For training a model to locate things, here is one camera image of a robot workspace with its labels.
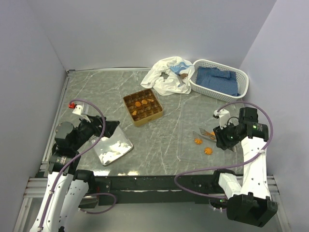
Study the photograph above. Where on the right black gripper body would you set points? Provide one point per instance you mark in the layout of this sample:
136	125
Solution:
227	136

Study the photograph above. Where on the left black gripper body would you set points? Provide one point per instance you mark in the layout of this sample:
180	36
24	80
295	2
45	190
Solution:
89	128

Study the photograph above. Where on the metal tongs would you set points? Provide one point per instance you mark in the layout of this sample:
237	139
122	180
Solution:
204	135

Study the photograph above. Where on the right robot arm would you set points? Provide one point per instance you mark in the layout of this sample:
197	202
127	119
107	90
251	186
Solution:
249	202

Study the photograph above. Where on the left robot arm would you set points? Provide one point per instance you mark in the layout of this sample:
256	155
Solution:
66	185

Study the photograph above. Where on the silver tin lid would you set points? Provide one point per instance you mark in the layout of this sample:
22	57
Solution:
110	149

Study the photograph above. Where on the clear plastic tray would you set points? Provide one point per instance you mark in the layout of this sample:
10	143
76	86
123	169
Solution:
195	115

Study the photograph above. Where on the white laundry basket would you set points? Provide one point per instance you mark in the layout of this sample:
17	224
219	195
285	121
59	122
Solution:
242	81

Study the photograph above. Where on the gold cookie tin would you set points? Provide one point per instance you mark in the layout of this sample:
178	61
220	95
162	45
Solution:
146	112

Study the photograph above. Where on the blue folded cloth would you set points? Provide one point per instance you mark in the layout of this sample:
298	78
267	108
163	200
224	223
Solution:
217	80

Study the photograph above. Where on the white crumpled shirt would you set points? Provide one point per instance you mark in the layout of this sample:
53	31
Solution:
170	76

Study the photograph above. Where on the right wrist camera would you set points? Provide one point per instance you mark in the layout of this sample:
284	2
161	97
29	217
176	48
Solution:
223	116

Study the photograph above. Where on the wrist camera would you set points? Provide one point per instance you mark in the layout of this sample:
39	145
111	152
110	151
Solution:
223	116
80	110

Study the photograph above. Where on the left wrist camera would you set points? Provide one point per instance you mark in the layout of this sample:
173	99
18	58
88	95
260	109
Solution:
80	110

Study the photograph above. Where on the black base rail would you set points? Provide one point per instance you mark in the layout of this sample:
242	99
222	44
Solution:
154	189

